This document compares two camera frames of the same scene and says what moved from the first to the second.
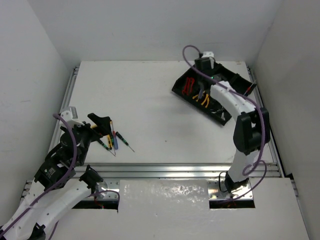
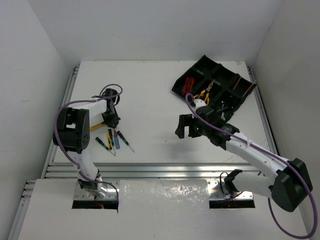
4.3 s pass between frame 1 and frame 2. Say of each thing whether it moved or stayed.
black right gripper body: moved
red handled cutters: stayed
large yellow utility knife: stayed
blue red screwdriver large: stayed
